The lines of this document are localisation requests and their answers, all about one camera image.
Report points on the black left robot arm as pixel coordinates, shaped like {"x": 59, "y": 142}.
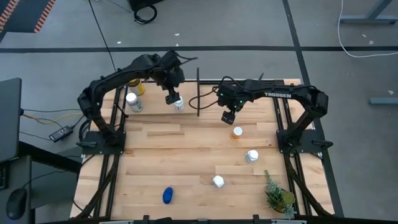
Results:
{"x": 102, "y": 84}

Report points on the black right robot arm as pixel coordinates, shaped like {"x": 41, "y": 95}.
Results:
{"x": 280, "y": 93}

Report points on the wooden shelf with black frame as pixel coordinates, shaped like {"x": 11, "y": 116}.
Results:
{"x": 155, "y": 102}

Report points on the green label bottle white cap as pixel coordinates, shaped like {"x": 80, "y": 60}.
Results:
{"x": 132, "y": 99}

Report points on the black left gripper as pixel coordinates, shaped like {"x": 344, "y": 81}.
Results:
{"x": 171, "y": 79}

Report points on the black computer mouse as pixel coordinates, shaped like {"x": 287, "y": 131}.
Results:
{"x": 16, "y": 203}

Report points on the black table-level camera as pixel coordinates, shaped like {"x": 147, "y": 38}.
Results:
{"x": 163, "y": 221}

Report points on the white medicine bottle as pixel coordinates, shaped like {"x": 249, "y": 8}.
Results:
{"x": 218, "y": 181}
{"x": 252, "y": 154}
{"x": 179, "y": 106}

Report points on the orange bottle with white cap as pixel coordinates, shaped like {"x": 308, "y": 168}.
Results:
{"x": 237, "y": 130}

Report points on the grey metal desk leg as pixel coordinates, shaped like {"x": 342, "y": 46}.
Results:
{"x": 367, "y": 20}

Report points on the dark grey side desk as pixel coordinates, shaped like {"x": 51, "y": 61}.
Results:
{"x": 9, "y": 124}

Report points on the amber bottle with yellow cap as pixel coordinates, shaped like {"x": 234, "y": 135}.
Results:
{"x": 136, "y": 88}

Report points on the grey metal desk foot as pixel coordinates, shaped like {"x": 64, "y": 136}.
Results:
{"x": 384, "y": 101}

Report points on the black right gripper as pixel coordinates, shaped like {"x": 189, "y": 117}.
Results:
{"x": 231, "y": 96}

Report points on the black mat with orange stripes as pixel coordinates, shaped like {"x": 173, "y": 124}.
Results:
{"x": 21, "y": 15}

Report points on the blue medicine bottle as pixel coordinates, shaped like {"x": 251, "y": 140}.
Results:
{"x": 168, "y": 195}

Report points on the black power adapter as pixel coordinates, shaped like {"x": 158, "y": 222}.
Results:
{"x": 60, "y": 133}

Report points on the potted artificial green plant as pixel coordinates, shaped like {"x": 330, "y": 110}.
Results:
{"x": 278, "y": 197}

